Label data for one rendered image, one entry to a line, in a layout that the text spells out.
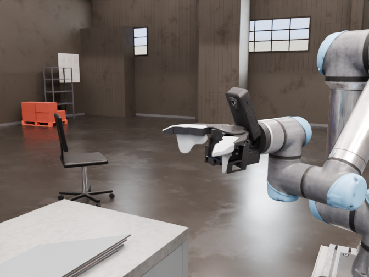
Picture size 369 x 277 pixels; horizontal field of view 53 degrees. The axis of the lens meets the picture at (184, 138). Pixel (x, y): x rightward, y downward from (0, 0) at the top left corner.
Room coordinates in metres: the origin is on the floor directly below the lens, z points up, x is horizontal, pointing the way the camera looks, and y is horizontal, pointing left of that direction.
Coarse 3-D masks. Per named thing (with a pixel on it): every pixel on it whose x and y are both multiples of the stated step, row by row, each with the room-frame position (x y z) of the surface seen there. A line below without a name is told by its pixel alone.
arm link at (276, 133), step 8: (264, 120) 0.79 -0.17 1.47; (272, 120) 0.80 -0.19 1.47; (272, 128) 0.77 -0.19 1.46; (280, 128) 0.78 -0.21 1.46; (272, 136) 0.76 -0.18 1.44; (280, 136) 0.78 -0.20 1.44; (272, 144) 0.76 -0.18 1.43; (280, 144) 0.78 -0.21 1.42; (264, 152) 0.77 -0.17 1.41; (272, 152) 0.79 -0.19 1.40
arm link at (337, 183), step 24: (360, 96) 0.84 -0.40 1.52; (360, 120) 0.78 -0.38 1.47; (336, 144) 0.78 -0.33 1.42; (360, 144) 0.75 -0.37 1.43; (312, 168) 0.77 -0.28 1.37; (336, 168) 0.73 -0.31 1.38; (360, 168) 0.74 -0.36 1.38; (312, 192) 0.74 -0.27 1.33; (336, 192) 0.70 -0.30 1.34; (360, 192) 0.70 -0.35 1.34
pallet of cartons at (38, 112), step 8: (24, 104) 11.35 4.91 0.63; (32, 104) 11.22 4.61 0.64; (40, 104) 11.12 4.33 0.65; (48, 104) 10.99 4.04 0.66; (56, 104) 11.28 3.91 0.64; (24, 112) 11.35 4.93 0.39; (32, 112) 11.23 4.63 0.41; (40, 112) 11.15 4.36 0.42; (48, 112) 11.00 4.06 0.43; (56, 112) 11.27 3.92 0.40; (64, 112) 11.64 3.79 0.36; (24, 120) 11.37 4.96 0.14; (32, 120) 11.24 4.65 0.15; (40, 120) 11.15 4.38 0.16; (48, 120) 11.02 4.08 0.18; (64, 120) 11.57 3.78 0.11
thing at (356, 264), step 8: (360, 248) 0.92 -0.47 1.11; (368, 248) 0.88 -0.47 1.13; (360, 256) 0.90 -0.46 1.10; (368, 256) 0.88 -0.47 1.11; (352, 264) 0.94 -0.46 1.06; (360, 264) 0.89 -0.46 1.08; (368, 264) 0.87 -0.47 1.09; (352, 272) 0.92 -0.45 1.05; (360, 272) 0.89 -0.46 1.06; (368, 272) 0.86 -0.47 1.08
